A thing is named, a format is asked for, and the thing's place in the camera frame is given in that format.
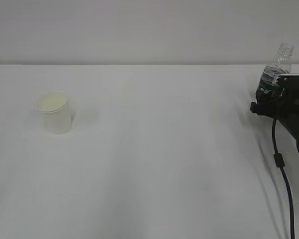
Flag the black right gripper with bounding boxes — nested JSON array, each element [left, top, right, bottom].
[[250, 87, 299, 160]]

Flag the clear water bottle green label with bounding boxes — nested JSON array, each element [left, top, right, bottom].
[[255, 43, 294, 104]]

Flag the white paper cup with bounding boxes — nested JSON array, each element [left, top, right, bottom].
[[35, 91, 72, 134]]

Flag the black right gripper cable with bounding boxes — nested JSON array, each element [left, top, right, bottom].
[[272, 104, 296, 239]]

